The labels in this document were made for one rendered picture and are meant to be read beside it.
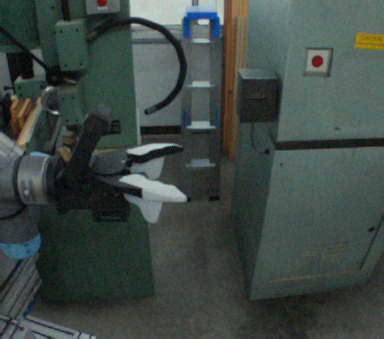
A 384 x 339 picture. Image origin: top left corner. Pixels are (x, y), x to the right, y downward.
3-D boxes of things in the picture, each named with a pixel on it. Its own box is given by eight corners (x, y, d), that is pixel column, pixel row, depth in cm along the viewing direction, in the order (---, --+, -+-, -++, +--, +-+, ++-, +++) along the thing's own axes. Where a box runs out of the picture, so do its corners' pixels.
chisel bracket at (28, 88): (22, 96, 136) (18, 76, 132) (55, 92, 138) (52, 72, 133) (17, 104, 130) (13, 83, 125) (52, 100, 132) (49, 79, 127)
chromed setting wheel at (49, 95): (44, 116, 127) (38, 84, 120) (77, 113, 128) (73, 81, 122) (43, 120, 124) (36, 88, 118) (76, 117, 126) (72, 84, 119)
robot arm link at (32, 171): (31, 147, 55) (12, 171, 47) (58, 146, 55) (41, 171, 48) (39, 188, 58) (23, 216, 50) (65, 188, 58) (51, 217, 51)
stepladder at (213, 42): (180, 189, 245) (176, 6, 195) (217, 188, 246) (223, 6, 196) (180, 203, 231) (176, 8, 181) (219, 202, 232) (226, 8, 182)
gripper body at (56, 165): (136, 195, 59) (64, 195, 59) (133, 146, 56) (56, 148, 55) (132, 223, 52) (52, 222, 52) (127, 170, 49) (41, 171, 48)
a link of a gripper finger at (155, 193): (187, 227, 48) (134, 206, 53) (187, 189, 46) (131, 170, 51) (173, 239, 46) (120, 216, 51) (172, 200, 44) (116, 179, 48)
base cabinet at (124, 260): (51, 239, 202) (20, 134, 165) (149, 232, 209) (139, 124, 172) (41, 302, 164) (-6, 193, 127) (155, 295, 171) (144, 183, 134)
